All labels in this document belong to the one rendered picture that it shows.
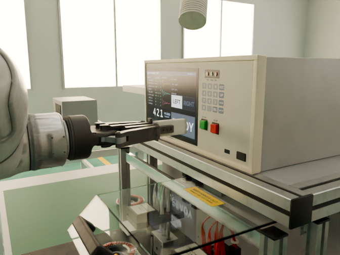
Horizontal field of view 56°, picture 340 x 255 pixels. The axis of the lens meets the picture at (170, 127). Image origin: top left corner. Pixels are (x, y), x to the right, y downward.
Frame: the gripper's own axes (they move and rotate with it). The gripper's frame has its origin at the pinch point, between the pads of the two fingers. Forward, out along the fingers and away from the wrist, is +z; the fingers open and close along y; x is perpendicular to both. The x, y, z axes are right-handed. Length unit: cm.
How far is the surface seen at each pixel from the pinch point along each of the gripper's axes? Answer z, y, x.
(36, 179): -13, -113, -43
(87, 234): -20.0, 10.9, -12.1
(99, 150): 32, -154, -44
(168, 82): 8.2, -15.0, 8.0
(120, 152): 3.9, -38.0, -14.3
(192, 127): 8.2, -4.4, -1.4
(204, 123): 7.7, 1.0, 0.2
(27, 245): -24, -49, -43
